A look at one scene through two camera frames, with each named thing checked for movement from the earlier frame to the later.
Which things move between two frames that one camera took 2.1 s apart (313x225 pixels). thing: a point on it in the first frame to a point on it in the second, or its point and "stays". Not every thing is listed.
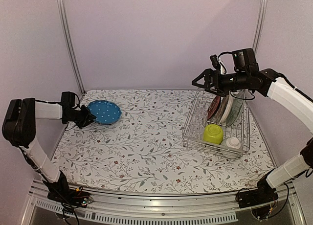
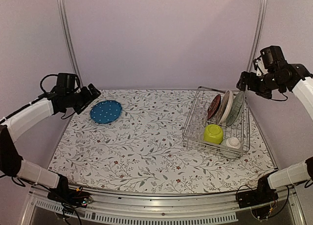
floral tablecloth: (135, 146) stays
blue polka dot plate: (106, 112) stays
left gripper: (88, 115) to (88, 97)
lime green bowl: (213, 133) stays
